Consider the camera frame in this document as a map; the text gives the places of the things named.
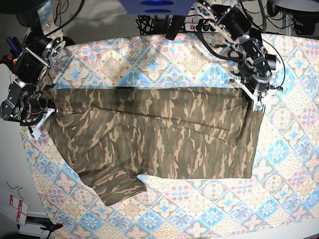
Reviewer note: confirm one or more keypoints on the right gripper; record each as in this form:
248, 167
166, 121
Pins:
35, 113

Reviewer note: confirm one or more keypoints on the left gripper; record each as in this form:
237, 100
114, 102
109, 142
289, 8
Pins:
254, 86

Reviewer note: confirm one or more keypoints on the camouflage T-shirt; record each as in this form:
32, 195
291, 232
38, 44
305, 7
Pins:
111, 136

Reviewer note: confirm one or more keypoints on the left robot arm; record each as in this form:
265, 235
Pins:
256, 67

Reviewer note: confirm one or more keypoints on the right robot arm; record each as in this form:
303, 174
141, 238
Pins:
30, 61

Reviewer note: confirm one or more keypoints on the red black clamp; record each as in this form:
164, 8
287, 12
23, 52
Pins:
12, 64

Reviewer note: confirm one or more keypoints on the black round base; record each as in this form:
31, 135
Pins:
68, 41

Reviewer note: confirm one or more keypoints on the white power strip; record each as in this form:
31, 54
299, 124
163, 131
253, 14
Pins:
194, 27

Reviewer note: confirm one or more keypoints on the red white label tag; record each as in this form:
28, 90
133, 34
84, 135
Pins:
20, 210

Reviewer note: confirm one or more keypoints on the patterned tile tablecloth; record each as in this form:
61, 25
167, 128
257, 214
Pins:
283, 189

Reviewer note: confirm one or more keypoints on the black orange bottom clamp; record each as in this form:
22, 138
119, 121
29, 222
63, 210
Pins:
51, 227

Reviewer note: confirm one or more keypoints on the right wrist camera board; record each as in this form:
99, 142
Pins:
34, 134

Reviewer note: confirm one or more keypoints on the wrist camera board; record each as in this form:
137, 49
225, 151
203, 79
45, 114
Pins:
258, 106
34, 134

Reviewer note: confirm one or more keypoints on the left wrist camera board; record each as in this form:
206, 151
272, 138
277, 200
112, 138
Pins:
258, 106

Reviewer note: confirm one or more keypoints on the blue clamp handle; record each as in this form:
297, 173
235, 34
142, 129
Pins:
15, 47

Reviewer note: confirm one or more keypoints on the black centre bracket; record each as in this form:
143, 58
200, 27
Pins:
175, 26

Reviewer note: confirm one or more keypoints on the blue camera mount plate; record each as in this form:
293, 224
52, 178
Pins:
157, 7

